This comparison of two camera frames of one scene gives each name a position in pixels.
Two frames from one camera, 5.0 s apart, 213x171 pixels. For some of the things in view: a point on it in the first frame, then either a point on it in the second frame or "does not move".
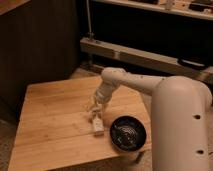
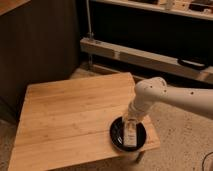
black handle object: [193, 63] does not move
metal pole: [88, 19] does not move
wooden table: [55, 124] does not move
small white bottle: [98, 123] to [130, 133]
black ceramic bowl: [128, 133] does not move
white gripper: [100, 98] to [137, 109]
